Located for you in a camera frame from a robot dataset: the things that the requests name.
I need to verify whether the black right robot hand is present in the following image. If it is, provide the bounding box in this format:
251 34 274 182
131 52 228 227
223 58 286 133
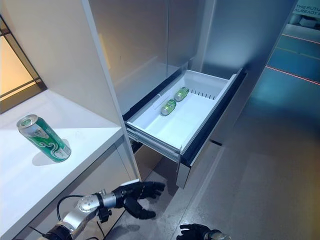
176 223 213 240

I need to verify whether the teal wall sign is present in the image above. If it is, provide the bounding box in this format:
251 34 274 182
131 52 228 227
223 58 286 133
289 0 320 26

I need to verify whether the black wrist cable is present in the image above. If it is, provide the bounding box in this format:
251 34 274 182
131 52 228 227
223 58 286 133
27 194 112 237

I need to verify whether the white fridge drawer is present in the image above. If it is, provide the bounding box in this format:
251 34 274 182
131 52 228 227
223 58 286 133
122 67 248 189

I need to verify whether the black framed window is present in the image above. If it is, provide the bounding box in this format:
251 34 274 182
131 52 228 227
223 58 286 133
0 14 48 101

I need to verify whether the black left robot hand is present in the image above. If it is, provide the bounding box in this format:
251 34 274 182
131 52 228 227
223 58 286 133
111 181 166 220

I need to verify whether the green drink can lying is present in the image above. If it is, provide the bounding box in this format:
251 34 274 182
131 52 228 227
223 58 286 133
159 99 177 117
174 86 190 102

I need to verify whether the silver fridge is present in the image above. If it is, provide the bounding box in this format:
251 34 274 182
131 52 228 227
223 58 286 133
88 0 298 190

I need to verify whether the green standing drink can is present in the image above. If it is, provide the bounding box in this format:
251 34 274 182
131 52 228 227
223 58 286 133
16 114 72 163

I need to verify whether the white cabinet counter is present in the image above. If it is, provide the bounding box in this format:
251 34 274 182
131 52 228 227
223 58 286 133
0 0 141 240

